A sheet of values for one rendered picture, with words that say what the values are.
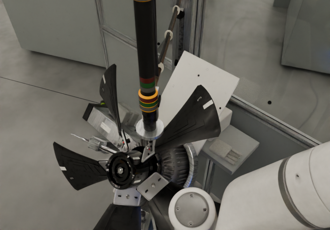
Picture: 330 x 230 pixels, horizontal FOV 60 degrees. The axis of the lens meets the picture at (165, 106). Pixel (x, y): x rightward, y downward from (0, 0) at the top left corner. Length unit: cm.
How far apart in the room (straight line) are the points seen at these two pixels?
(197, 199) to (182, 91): 65
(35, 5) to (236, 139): 262
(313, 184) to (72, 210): 208
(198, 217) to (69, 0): 280
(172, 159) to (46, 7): 264
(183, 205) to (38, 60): 342
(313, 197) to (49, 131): 263
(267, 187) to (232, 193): 7
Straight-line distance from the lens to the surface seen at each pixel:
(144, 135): 69
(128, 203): 101
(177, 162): 101
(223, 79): 106
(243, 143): 150
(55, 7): 329
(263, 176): 41
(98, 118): 122
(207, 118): 80
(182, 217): 53
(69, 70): 351
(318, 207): 36
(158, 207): 89
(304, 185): 36
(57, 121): 291
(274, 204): 39
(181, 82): 113
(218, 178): 204
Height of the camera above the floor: 199
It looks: 44 degrees down
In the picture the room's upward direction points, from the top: straight up
